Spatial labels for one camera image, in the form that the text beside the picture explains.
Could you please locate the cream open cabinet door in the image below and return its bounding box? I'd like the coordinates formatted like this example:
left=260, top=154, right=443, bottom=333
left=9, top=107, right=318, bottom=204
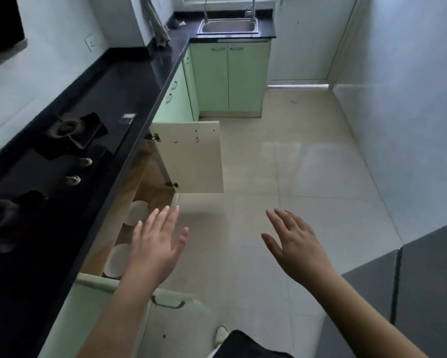
left=149, top=122, right=224, bottom=194

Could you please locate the black garment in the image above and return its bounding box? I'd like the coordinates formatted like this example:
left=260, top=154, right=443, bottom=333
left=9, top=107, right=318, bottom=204
left=209, top=330, right=295, bottom=358

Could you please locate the narrow green cabinet door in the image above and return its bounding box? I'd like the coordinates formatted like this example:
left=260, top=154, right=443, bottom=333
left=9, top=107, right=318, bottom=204
left=182, top=48, right=200, bottom=121

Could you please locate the person's right forearm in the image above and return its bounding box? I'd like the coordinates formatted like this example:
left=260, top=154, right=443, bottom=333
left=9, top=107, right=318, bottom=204
left=300, top=273, right=429, bottom=358

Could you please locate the green cabinet front panel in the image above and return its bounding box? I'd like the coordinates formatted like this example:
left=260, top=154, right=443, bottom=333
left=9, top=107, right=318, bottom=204
left=41, top=280, right=149, bottom=358

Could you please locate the person's right hand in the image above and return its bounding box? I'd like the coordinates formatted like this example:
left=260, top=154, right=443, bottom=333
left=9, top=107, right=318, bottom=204
left=261, top=209, right=334, bottom=285

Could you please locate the stainless steel sink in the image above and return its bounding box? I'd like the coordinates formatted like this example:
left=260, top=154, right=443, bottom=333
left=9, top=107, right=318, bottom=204
left=197, top=18, right=260, bottom=37

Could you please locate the silver door handle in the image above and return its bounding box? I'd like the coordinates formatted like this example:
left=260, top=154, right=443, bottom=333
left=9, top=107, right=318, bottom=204
left=151, top=294, right=187, bottom=309

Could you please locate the white door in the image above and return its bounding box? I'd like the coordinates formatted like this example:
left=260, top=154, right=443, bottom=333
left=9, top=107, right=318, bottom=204
left=269, top=0, right=359, bottom=83

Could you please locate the green open cabinet door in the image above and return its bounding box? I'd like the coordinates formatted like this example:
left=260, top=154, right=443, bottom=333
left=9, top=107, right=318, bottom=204
left=76, top=273, right=218, bottom=358

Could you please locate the white shoe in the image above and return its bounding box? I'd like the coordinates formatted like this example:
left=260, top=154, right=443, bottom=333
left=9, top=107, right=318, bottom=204
left=214, top=324, right=230, bottom=346

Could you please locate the grey refrigerator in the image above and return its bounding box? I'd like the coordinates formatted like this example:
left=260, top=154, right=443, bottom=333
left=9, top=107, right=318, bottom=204
left=315, top=218, right=447, bottom=358

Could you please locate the person's left forearm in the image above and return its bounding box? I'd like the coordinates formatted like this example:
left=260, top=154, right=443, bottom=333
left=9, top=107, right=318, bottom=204
left=76, top=268, right=172, bottom=358

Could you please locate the green cabinet drawer front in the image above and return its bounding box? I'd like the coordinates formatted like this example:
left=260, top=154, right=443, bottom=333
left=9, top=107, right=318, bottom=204
left=153, top=61, right=194, bottom=123

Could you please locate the grey hanging towel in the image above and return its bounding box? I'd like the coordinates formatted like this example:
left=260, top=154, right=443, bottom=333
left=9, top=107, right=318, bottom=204
left=139, top=0, right=171, bottom=48

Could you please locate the green sink cabinet door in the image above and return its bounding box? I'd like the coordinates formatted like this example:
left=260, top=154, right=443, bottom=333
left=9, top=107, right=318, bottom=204
left=228, top=41, right=272, bottom=112
left=190, top=43, right=230, bottom=112

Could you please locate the black glass gas cooktop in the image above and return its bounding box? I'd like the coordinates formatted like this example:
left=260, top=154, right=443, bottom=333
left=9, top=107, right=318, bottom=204
left=0, top=112, right=139, bottom=258

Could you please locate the white plate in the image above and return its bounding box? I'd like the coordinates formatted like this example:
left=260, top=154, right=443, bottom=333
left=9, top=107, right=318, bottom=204
left=103, top=243, right=132, bottom=279
left=125, top=200, right=150, bottom=226

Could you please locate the person's left hand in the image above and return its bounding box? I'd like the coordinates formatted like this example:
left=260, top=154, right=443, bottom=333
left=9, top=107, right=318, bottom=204
left=125, top=206, right=190, bottom=285

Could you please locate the black range hood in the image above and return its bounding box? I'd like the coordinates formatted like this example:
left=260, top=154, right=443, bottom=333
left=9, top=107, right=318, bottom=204
left=0, top=0, right=29, bottom=73

